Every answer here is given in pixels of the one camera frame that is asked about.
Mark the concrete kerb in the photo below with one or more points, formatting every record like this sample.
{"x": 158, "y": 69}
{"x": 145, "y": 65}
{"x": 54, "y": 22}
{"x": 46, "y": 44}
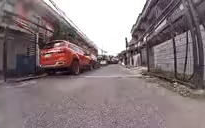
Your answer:
{"x": 20, "y": 79}

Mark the row of grey buildings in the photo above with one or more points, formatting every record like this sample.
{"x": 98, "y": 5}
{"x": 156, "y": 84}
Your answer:
{"x": 13, "y": 40}

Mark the grey asphalt road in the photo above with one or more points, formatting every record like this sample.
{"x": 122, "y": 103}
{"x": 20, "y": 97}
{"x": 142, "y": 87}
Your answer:
{"x": 103, "y": 100}

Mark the row of buildings with balconies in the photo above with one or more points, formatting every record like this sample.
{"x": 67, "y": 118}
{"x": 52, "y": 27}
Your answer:
{"x": 146, "y": 30}

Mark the red car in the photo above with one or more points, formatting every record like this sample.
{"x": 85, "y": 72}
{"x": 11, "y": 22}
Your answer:
{"x": 61, "y": 56}

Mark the grey concrete block wall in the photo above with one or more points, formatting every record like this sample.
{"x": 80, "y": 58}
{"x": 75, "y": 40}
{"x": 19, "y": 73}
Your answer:
{"x": 166, "y": 55}

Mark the rubble strip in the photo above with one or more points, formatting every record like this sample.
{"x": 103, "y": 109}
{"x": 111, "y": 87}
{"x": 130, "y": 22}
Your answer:
{"x": 176, "y": 85}

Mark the white vehicle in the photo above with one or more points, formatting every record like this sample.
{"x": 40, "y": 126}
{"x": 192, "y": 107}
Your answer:
{"x": 103, "y": 62}

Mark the dark metal pole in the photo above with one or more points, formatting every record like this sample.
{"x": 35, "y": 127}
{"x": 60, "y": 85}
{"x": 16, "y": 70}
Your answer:
{"x": 196, "y": 46}

